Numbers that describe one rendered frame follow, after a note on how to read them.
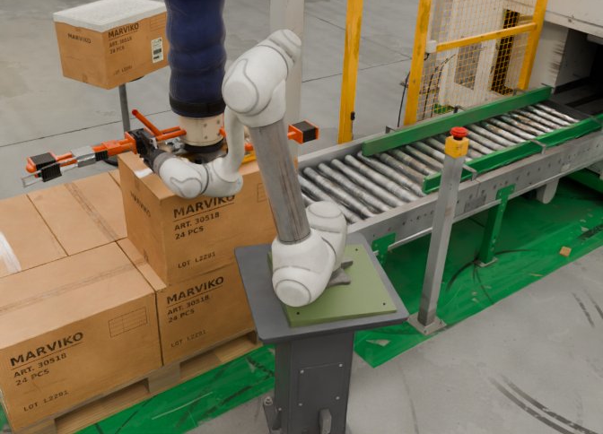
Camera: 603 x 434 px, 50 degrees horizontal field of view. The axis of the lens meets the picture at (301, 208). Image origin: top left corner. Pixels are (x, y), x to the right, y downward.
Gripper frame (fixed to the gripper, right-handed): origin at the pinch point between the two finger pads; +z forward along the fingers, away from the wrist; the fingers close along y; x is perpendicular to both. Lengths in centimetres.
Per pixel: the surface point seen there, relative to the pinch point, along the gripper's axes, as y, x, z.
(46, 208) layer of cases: 54, -22, 63
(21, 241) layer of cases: 54, -39, 42
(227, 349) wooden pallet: 106, 26, -14
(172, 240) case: 33.3, 1.2, -19.5
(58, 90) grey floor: 108, 68, 337
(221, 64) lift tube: -26.0, 30.9, -7.8
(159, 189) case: 13.9, 0.3, -13.6
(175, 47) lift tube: -33.1, 16.2, -1.9
